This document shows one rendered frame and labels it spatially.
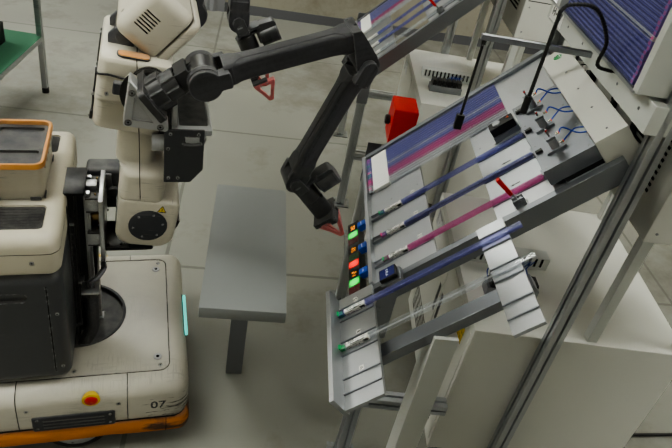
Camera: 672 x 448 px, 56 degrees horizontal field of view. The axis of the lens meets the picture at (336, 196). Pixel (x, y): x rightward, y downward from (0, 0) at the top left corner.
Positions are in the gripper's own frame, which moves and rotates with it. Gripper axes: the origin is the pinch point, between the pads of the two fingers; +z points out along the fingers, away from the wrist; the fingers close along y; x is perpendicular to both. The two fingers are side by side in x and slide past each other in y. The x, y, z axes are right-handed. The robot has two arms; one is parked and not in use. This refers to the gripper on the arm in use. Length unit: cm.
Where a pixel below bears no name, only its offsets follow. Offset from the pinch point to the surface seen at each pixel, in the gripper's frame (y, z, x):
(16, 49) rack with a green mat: 171, -87, 149
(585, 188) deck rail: -20, 8, -65
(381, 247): -2.8, 9.1, -8.2
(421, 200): 8.6, 8.3, -23.2
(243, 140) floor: 173, 22, 83
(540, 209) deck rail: -20, 8, -53
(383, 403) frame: -23, 47, 15
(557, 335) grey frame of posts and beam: -23, 47, -41
